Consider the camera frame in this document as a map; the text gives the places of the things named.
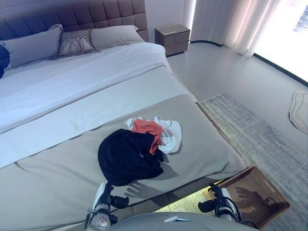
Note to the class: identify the robot right five-finger hand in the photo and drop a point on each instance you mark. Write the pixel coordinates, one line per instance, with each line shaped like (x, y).
(225, 199)

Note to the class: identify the robot left five-finger hand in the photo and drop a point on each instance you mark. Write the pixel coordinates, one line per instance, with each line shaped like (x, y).
(99, 196)

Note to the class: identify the black garment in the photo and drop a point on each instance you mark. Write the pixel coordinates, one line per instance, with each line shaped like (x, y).
(125, 156)

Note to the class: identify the white garment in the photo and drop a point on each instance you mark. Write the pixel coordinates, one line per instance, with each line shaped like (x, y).
(172, 137)

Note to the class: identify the orange garment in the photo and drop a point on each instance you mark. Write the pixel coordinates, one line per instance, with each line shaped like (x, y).
(146, 127)

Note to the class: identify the brown wicker basket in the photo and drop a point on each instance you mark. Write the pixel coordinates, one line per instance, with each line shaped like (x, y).
(255, 192)

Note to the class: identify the beige bed cover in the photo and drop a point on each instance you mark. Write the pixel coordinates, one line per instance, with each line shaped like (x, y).
(60, 183)

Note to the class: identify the large bed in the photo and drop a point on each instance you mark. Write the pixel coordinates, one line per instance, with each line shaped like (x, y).
(96, 96)

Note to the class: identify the robot grey torso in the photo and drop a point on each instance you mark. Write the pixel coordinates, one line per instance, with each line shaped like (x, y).
(149, 222)

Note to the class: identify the grey striped area rug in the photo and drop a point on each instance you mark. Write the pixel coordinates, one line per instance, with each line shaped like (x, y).
(264, 144)

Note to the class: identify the oval beige floor mat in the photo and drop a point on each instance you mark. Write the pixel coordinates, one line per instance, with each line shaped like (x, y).
(300, 113)

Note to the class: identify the white duvet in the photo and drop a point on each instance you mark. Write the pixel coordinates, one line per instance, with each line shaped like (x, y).
(84, 79)

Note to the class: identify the patterned decorative pillow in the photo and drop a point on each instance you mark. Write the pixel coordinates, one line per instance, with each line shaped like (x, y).
(74, 43)

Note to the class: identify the grey pillow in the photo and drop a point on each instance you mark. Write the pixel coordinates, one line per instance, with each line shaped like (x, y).
(113, 36)
(31, 48)

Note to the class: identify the dark blue pillow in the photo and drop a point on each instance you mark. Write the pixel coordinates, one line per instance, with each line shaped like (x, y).
(3, 60)

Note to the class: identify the brown wooden nightstand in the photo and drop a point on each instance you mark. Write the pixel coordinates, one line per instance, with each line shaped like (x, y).
(172, 38)

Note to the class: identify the white sheer curtain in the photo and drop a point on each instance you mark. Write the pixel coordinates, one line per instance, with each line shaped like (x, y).
(228, 24)

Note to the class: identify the brown tufted headboard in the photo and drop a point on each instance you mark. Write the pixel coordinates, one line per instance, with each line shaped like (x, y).
(72, 14)

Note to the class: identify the black window floor frame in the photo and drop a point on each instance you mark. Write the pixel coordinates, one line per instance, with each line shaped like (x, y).
(281, 68)

